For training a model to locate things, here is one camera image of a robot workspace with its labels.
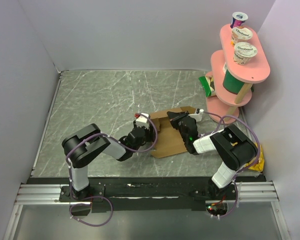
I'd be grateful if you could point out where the brown cardboard box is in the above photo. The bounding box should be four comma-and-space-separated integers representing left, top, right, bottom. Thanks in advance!
149, 106, 197, 159

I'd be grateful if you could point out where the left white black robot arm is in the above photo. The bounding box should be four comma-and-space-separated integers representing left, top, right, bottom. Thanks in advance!
61, 119, 158, 201

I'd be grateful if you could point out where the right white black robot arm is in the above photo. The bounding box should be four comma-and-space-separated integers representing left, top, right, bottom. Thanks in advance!
167, 108, 258, 200

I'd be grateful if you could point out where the green snack bag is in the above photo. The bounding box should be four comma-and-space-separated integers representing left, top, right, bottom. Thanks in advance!
198, 76, 216, 98

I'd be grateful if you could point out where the green cylindrical can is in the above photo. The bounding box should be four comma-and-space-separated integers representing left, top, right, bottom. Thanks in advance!
222, 63, 245, 95

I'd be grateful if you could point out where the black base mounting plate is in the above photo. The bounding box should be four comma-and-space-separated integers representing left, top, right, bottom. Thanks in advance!
24, 174, 266, 216

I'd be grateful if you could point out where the yellow chip bag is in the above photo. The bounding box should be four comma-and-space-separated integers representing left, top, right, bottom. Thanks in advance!
248, 145, 265, 173

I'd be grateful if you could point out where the front Chobani yogurt cup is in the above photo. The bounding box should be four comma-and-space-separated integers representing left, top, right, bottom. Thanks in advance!
233, 42, 258, 65

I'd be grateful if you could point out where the chobani yogurt cup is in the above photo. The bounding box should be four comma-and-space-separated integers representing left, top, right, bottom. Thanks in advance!
233, 42, 258, 65
230, 27, 253, 47

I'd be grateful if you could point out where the middle Chobani yogurt cup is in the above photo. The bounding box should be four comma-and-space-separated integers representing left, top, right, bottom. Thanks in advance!
230, 27, 253, 47

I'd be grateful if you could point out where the purple lid yogurt cup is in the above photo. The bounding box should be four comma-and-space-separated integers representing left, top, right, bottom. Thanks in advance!
230, 11, 249, 29

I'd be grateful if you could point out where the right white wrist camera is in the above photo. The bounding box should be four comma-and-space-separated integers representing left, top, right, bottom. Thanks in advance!
189, 108, 205, 122

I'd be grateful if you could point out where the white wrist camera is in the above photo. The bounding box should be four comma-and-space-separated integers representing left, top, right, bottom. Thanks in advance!
189, 108, 205, 122
134, 113, 150, 128

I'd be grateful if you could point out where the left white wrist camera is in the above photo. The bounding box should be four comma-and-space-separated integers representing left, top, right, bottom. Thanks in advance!
134, 113, 150, 128

